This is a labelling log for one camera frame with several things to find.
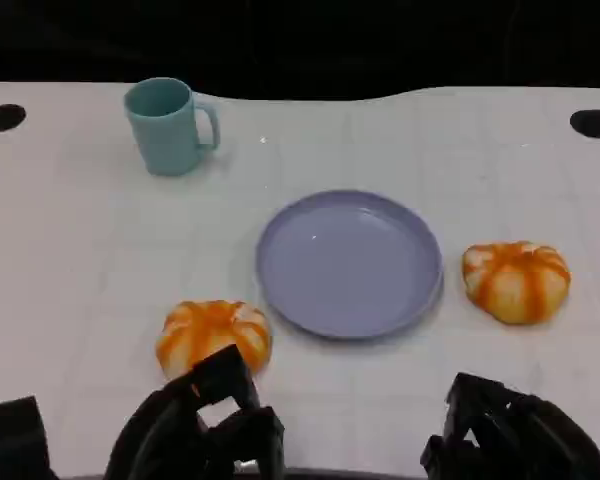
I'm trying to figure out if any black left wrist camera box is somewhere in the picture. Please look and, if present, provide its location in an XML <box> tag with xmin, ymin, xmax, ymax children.
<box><xmin>0</xmin><ymin>396</ymin><xmax>57</xmax><ymax>480</ymax></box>

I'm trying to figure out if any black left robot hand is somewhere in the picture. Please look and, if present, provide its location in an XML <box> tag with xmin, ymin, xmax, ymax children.
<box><xmin>104</xmin><ymin>344</ymin><xmax>286</xmax><ymax>480</ymax></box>

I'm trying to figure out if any pale green mug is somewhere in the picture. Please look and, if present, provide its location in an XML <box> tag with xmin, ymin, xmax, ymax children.
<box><xmin>123</xmin><ymin>76</ymin><xmax>222</xmax><ymax>177</ymax></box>

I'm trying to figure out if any orange and white bread roll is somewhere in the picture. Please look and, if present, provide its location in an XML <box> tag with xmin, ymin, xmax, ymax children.
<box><xmin>461</xmin><ymin>240</ymin><xmax>572</xmax><ymax>327</ymax></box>
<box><xmin>155</xmin><ymin>299</ymin><xmax>273</xmax><ymax>383</ymax></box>

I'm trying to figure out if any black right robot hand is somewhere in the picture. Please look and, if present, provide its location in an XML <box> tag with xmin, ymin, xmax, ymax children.
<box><xmin>419</xmin><ymin>372</ymin><xmax>600</xmax><ymax>480</ymax></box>

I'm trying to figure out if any lilac plate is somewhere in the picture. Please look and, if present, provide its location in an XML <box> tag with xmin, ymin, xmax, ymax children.
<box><xmin>255</xmin><ymin>189</ymin><xmax>445</xmax><ymax>342</ymax></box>

